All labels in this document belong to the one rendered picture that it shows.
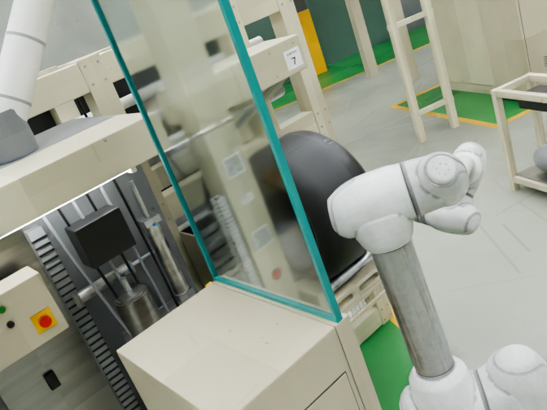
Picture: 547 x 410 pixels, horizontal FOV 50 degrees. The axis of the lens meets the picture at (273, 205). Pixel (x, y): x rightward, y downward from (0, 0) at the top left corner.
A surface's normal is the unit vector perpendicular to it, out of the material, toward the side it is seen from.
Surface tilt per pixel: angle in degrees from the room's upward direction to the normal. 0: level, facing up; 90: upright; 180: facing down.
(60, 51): 90
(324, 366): 90
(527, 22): 90
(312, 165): 41
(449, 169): 54
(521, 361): 4
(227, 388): 0
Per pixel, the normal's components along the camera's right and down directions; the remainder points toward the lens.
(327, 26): 0.32, 0.25
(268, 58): 0.62, 0.08
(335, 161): 0.24, -0.52
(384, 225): -0.08, 0.45
